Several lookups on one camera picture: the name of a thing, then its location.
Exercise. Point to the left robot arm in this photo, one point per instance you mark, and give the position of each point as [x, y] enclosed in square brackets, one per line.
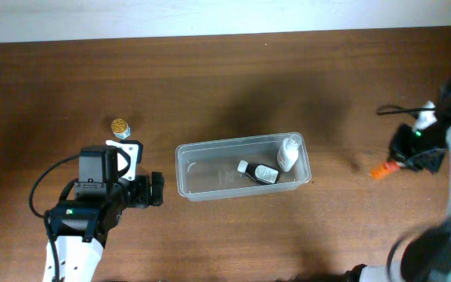
[77, 227]

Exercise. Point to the orange white tube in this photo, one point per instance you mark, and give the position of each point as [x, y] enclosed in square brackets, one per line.
[385, 169]

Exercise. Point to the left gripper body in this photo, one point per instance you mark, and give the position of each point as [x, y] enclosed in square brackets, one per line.
[156, 188]

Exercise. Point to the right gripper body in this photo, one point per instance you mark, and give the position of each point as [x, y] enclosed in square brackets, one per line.
[402, 153]

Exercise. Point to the white spray bottle clear cap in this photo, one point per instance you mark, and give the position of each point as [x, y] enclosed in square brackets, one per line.
[288, 152]

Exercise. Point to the small jar gold lid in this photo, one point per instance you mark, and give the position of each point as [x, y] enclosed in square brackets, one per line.
[120, 128]

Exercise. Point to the dark brown syrup bottle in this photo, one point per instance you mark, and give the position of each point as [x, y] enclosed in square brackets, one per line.
[260, 173]

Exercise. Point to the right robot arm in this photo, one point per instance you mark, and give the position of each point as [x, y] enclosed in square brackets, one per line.
[418, 255]

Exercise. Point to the clear plastic container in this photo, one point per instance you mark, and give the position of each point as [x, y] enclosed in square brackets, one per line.
[208, 170]

